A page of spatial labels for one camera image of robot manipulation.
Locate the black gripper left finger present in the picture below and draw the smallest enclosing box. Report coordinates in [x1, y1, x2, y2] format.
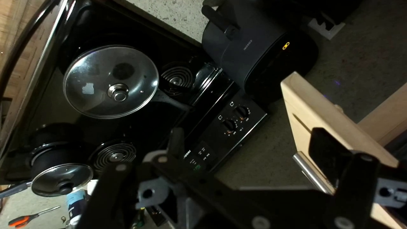
[78, 127, 201, 229]

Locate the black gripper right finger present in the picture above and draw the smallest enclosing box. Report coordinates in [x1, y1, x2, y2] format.
[308, 127, 382, 229]

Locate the steel wall cabinet door handle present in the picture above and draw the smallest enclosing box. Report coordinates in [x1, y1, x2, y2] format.
[291, 152, 337, 198]

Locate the wooden block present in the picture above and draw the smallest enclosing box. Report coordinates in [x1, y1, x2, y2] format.
[279, 71, 407, 229]

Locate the blue and white bottle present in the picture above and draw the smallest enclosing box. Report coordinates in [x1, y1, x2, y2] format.
[65, 188, 89, 228]

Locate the black coil burner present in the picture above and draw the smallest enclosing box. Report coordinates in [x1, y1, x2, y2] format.
[159, 63, 198, 96]
[88, 142, 139, 174]

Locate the black pot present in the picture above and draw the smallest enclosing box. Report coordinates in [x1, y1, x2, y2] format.
[27, 123, 84, 176]

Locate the black frying pan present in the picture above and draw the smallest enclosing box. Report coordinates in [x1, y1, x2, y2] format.
[62, 44, 193, 123]

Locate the black electric stove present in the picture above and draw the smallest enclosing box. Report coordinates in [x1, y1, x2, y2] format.
[0, 0, 270, 186]

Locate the large steel pan lid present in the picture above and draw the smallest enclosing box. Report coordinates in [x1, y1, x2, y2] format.
[62, 44, 160, 121]

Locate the black stove knob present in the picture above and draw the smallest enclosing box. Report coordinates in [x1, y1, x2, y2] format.
[223, 118, 242, 135]
[234, 104, 253, 121]

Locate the dark grey air fryer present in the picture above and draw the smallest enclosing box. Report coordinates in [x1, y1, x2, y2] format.
[201, 0, 321, 106]

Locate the wooden wall cabinet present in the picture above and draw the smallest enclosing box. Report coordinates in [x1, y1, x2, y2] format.
[357, 82, 407, 148]

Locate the orange handled screwdriver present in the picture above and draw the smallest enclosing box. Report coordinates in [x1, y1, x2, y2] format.
[6, 205, 64, 229]

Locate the white wall outlet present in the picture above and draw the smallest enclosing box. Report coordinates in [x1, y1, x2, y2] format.
[307, 16, 347, 43]

